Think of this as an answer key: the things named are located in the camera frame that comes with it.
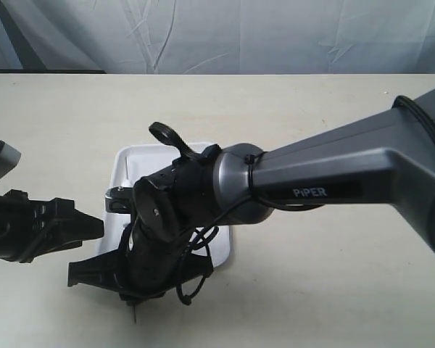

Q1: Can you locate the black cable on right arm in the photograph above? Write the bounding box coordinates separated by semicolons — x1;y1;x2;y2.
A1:
112;154;326;307

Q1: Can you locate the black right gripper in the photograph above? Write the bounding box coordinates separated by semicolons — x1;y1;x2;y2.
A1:
67;145;221;301

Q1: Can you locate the grey-blue backdrop curtain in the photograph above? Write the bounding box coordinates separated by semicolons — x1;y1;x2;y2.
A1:
0;1;435;75

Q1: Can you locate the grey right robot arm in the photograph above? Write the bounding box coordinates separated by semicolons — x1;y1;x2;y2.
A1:
67;89;435;305

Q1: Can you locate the white marshmallow top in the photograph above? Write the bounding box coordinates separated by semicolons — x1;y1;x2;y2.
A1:
122;179;132;187

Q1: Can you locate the white rectangular plastic tray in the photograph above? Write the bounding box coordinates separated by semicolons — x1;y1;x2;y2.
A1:
95;144;231;268

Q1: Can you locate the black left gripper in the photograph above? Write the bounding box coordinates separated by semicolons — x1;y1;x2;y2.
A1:
0;190;104;263

